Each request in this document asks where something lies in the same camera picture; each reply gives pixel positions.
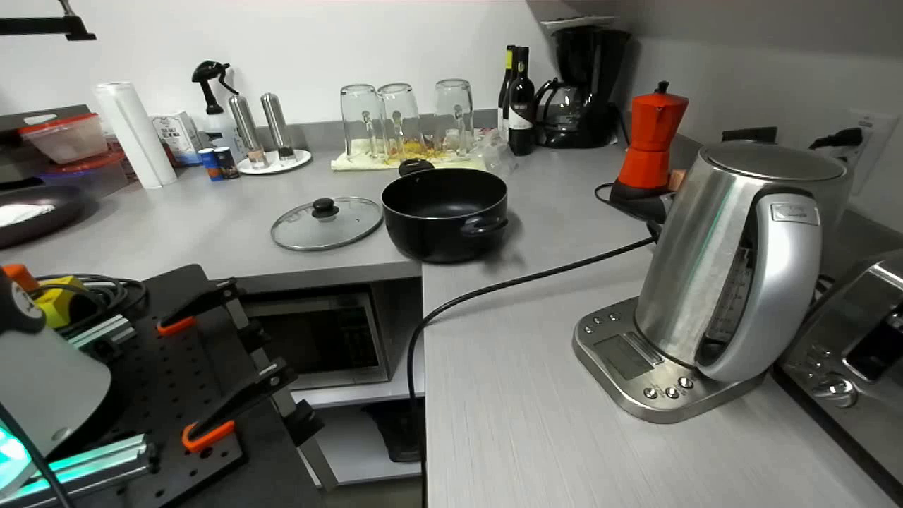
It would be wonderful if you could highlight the upturned glass mug far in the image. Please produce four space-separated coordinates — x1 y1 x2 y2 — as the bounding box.
435 78 474 155

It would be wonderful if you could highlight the black orange clamp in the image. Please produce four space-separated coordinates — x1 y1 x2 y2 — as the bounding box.
179 359 322 454
155 279 248 338

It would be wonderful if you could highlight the dark wine bottle yellow cap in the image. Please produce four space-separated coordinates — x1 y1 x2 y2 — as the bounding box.
497 46 533 155

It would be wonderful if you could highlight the steel salt shaker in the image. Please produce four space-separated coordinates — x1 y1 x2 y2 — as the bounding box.
227 97 268 170

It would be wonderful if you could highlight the spray bottle black trigger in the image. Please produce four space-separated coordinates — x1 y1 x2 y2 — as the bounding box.
192 60 240 152

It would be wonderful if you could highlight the upturned glass mug middle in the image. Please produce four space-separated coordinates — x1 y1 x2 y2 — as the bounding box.
378 83 420 159

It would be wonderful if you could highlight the upturned glass mug near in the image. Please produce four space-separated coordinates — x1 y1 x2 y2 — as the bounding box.
339 83 378 162

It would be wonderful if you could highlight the black orange clamp lower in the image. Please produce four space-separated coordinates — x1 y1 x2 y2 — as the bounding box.
179 359 322 454

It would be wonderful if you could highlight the built-in microwave oven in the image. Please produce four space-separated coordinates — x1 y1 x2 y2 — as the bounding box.
243 291 389 389

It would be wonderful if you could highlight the black perforated mounting board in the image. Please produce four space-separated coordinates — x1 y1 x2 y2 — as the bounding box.
73 265 322 508

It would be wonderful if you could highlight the yellow printed dish towel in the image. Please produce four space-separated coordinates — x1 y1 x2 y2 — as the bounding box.
330 139 485 173

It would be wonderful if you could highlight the black power cable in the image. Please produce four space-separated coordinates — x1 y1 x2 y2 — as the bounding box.
404 181 658 406

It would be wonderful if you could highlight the black orange clamp upper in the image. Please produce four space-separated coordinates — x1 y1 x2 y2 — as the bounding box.
155 279 248 338

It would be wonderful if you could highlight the upturned glass mug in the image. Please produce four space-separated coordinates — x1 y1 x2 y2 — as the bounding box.
378 83 420 159
339 83 378 162
435 78 474 155

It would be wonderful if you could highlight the black drip coffee maker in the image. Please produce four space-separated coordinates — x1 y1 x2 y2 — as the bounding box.
536 23 628 150

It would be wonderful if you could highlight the stainless steel electric kettle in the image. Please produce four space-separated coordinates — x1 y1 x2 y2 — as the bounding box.
573 145 849 424

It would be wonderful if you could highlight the glass pot lid black knob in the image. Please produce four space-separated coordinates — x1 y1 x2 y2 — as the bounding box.
271 198 384 252

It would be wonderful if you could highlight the red moka pot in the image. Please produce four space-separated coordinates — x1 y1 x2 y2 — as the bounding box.
608 83 687 220

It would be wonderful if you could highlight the stainless steel toaster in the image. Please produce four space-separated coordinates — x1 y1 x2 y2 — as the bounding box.
775 252 903 508

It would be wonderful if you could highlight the steel pepper shaker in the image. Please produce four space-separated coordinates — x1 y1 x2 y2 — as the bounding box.
258 93 292 159

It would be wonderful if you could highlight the black cooking pot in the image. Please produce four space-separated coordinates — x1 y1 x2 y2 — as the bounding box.
381 170 508 263

